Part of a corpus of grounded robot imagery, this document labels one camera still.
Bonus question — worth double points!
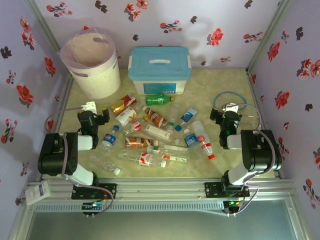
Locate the bottle white label orange mark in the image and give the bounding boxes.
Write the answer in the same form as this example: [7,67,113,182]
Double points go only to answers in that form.
[114,106,141,127]

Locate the amber bottle red yellow label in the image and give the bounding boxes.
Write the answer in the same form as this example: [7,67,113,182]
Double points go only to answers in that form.
[110,93,138,116]

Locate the clear cola bottle blue cap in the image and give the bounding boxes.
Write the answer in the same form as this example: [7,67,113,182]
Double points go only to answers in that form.
[99,124,121,153]

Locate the clear bottle red cap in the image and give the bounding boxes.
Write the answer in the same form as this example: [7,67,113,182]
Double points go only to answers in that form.
[191,119,216,161]

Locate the small clear bottle red label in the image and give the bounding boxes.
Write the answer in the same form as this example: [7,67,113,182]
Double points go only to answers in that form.
[122,119,143,136]

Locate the blue label bottle white cap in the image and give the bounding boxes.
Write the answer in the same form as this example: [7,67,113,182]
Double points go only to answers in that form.
[183,128,200,149]

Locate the clear bottle green cap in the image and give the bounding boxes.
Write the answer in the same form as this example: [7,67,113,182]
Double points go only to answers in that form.
[164,104,182,132]

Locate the clear bottle long white label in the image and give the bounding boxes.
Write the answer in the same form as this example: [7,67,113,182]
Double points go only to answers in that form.
[143,123,181,146]

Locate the green plastic bottle yellow cap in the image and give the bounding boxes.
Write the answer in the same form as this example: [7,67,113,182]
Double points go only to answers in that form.
[145,94,176,106]

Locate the clear bottle green red neck label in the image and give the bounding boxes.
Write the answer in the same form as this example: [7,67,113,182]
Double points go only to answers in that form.
[146,144,189,155]

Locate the unlabelled clear bottle white cap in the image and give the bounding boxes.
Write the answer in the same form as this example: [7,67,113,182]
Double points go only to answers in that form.
[89,152,122,176]

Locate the clear bottle red white label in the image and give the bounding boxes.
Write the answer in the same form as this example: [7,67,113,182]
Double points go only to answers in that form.
[117,149,168,168]

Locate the slim bottle red green label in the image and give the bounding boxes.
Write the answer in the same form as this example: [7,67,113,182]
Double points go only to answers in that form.
[161,154,188,163]

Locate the white round waste bin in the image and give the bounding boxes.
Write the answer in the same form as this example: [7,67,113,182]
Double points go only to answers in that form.
[61,26,122,104]

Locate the blue tube stethoscope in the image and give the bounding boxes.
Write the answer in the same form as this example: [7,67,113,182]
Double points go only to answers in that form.
[213,91,261,127]

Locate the storage box with blue lid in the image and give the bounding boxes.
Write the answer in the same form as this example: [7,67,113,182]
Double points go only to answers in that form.
[127,46,193,96]

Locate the small controller board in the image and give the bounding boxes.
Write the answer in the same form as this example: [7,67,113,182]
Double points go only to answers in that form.
[81,201,107,218]
[223,199,245,217]

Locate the white card blue print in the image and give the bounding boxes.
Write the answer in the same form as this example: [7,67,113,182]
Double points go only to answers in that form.
[24,181,52,206]

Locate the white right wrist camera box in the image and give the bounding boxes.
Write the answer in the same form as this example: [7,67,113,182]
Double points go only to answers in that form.
[223,102,240,114]

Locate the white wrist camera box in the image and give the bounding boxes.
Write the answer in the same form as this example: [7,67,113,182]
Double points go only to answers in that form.
[223,102,240,114]
[81,101,98,114]

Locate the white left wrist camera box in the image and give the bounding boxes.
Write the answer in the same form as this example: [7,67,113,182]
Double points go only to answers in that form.
[81,101,98,114]

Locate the aluminium side rail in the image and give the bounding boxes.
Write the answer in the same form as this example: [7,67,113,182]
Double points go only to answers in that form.
[39,74,75,181]
[246,69,285,180]

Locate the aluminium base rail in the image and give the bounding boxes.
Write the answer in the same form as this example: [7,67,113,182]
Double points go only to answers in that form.
[26,177,298,202]

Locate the grey slotted cable duct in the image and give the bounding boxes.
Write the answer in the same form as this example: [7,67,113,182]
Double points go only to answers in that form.
[33,199,226,214]

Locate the aluminium corner post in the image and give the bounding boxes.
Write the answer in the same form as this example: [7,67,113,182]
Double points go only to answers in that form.
[23,0,75,83]
[245,0,294,76]

